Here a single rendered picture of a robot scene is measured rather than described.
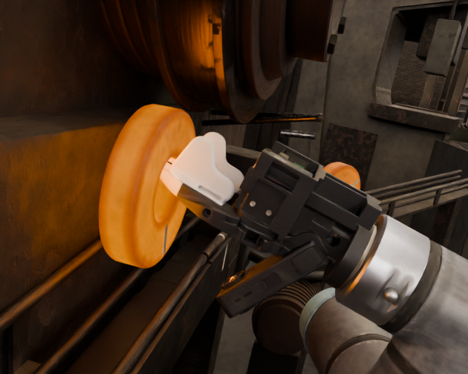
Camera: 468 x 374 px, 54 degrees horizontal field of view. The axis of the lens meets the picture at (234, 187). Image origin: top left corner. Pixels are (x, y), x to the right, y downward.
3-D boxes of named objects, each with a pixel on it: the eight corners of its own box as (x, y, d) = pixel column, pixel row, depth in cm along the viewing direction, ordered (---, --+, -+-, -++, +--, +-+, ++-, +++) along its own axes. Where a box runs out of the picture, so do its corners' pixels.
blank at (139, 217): (99, 122, 36) (139, 131, 35) (174, 92, 50) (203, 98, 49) (94, 290, 42) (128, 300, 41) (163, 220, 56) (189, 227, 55)
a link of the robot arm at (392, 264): (372, 296, 47) (376, 349, 38) (330, 271, 48) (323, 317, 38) (422, 224, 44) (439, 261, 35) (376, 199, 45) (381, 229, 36)
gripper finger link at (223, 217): (195, 174, 44) (275, 218, 43) (188, 189, 45) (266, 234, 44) (177, 184, 40) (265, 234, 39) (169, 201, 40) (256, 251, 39)
